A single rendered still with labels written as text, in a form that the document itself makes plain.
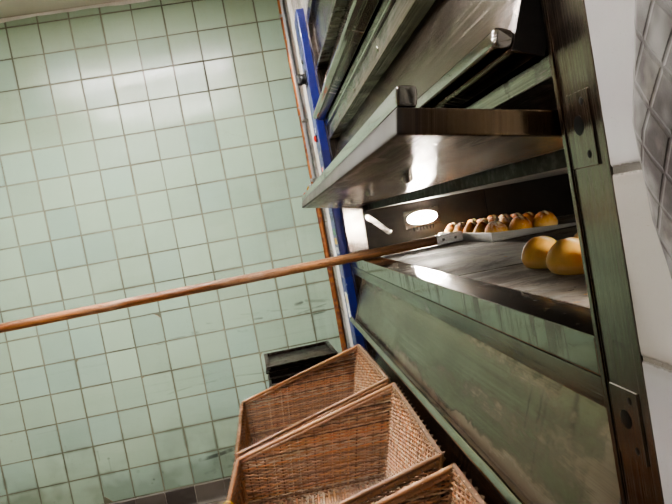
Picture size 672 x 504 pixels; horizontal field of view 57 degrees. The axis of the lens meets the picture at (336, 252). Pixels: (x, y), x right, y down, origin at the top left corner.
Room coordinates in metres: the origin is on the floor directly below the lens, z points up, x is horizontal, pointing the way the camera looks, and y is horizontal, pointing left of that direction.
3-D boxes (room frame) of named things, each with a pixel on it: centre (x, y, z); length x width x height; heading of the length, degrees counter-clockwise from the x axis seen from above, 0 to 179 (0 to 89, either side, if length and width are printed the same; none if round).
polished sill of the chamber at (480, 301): (1.46, -0.17, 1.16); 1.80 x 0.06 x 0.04; 5
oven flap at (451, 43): (1.46, -0.14, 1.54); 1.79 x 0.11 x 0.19; 5
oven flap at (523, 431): (1.46, -0.14, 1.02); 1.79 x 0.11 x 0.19; 5
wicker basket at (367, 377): (2.00, 0.18, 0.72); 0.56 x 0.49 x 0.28; 7
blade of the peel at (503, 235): (2.09, -0.60, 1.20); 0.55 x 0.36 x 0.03; 6
